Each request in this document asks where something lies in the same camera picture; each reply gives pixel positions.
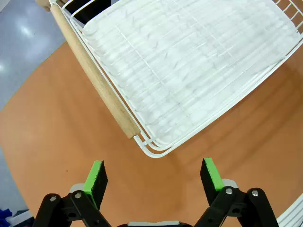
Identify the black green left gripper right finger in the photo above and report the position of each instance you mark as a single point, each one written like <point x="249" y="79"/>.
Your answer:
<point x="210" y="182"/>

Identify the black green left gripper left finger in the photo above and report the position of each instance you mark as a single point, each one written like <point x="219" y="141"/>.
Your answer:
<point x="94" y="186"/>

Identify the white ribbed plastic panel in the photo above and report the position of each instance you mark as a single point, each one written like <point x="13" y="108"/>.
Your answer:
<point x="292" y="214"/>

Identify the blue cloth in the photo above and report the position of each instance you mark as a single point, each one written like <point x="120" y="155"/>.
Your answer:
<point x="4" y="214"/>

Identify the white ribbed drain tray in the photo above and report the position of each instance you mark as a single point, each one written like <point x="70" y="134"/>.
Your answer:
<point x="189" y="66"/>

